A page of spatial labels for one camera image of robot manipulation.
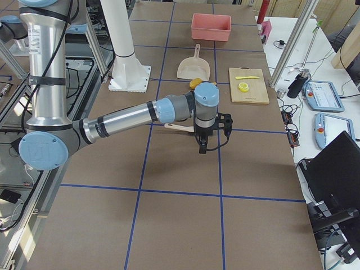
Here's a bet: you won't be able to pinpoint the black water bottle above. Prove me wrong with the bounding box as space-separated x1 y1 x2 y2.
287 69 310 98

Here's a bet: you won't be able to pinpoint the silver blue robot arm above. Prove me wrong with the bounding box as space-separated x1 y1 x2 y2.
19 1 233 170

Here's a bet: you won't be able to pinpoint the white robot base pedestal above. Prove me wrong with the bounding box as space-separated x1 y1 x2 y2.
101 0 151 93

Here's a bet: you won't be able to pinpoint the yellow plastic knife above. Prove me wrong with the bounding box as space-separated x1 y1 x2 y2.
235 75 260 80

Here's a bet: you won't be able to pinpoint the bamboo cutting board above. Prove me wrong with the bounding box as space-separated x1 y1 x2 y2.
228 67 269 104

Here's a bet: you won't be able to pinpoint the teach pendant tablet far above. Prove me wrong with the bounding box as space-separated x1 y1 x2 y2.
303 80 345 113

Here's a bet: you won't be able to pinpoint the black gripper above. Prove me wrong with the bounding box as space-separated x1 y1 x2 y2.
194 112 233 154

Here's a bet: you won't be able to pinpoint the brown toy potato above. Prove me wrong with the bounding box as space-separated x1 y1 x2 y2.
189 78 203 89

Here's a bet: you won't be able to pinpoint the metal rod tool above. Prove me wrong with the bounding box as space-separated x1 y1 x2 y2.
299 20 323 71

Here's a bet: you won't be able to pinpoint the pink plastic bin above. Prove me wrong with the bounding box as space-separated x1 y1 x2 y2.
191 13 231 42

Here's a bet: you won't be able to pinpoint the beige hand brush black bristles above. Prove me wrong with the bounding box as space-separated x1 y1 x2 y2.
164 123 194 133

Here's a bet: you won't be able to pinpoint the yellow toy lemon slice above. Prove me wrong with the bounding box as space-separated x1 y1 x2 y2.
238 82 249 92

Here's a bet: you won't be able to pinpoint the teach pendant tablet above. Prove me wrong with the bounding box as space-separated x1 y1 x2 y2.
314 112 355 150
303 80 345 113

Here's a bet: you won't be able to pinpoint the aluminium frame post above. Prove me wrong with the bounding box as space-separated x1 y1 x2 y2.
269 0 319 88

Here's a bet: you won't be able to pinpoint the teach pendant tablet near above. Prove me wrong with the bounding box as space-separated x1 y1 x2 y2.
314 112 355 150

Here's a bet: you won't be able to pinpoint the black laptop monitor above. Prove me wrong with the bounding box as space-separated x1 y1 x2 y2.
298 131 359 231

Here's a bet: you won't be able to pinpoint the beige plastic dustpan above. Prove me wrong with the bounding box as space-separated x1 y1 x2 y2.
177 43 210 82

